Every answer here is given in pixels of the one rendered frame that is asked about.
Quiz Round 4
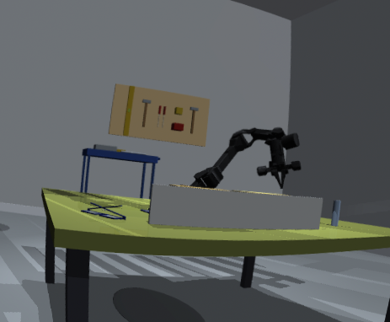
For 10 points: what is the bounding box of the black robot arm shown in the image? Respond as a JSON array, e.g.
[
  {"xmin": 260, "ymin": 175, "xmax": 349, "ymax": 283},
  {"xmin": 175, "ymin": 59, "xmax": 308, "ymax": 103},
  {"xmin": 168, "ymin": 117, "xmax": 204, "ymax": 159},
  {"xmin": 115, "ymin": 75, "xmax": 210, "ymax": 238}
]
[{"xmin": 190, "ymin": 127, "xmax": 300, "ymax": 189}]

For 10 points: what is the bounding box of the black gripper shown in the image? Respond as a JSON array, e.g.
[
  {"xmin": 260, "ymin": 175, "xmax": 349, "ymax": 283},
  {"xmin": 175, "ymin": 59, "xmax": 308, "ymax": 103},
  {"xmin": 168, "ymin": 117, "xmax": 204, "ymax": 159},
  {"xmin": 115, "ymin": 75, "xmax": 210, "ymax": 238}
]
[{"xmin": 257, "ymin": 150, "xmax": 302, "ymax": 189}]

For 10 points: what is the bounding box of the grey rectangular panel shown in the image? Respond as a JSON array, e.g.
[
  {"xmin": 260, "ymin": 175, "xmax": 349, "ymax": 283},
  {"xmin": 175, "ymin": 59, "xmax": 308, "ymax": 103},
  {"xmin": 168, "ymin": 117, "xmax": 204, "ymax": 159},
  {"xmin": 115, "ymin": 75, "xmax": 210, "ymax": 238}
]
[{"xmin": 148, "ymin": 185, "xmax": 323, "ymax": 230}]

